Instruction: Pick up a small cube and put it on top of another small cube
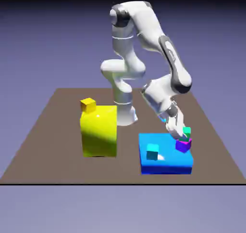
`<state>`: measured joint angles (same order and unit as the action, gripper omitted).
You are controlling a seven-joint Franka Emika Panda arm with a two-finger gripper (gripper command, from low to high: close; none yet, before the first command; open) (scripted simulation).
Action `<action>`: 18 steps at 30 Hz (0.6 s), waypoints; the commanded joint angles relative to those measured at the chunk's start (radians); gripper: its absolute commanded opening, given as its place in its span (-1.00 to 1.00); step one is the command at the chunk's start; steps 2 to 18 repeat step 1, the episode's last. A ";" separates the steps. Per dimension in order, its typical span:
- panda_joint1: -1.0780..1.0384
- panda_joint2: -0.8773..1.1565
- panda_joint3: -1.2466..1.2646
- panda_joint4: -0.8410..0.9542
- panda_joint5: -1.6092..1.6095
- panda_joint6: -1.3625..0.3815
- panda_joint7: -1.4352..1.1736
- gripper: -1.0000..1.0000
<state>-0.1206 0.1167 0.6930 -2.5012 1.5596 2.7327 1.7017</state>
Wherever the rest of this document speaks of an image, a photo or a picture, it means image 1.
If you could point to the small purple cube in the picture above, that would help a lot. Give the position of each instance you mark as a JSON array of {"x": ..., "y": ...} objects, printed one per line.
[{"x": 183, "y": 146}]

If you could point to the small yellow cube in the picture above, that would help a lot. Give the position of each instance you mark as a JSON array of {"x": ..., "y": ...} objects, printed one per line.
[{"x": 88, "y": 105}]

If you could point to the small cyan cube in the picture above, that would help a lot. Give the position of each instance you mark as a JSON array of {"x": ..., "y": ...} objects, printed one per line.
[{"x": 152, "y": 152}]

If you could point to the large yellow box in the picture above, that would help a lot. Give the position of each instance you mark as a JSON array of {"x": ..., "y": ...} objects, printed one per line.
[{"x": 99, "y": 131}]

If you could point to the large blue box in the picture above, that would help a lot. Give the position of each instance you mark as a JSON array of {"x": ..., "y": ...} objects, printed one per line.
[{"x": 167, "y": 159}]

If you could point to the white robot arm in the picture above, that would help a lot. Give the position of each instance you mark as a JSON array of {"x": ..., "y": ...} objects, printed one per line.
[{"x": 153, "y": 34}]

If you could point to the small green cube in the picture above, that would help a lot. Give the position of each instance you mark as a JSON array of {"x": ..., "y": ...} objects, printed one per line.
[{"x": 187, "y": 130}]

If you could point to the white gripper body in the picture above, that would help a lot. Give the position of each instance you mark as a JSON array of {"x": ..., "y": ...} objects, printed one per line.
[{"x": 175, "y": 124}]

